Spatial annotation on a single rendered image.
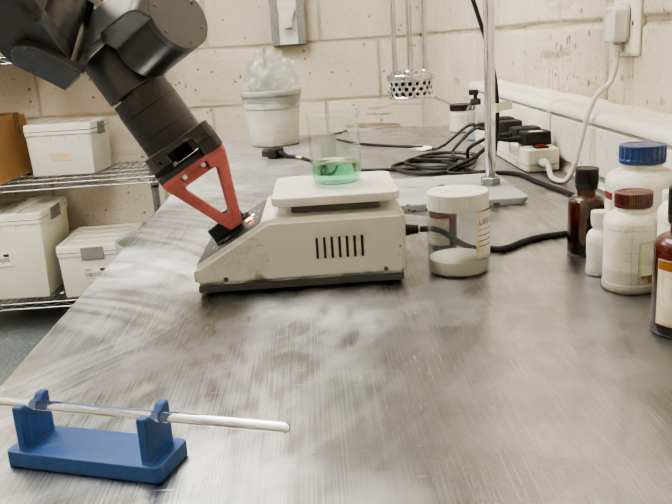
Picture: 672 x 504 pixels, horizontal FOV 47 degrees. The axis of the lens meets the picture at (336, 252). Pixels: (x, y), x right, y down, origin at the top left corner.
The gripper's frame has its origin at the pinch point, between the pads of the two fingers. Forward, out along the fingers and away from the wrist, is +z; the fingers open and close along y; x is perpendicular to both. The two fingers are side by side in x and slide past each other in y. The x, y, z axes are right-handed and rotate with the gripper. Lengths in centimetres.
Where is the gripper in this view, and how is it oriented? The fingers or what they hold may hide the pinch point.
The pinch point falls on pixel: (231, 219)
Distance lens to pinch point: 75.1
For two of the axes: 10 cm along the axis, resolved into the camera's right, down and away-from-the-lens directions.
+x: -8.0, 5.9, -1.0
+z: 5.5, 8.0, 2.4
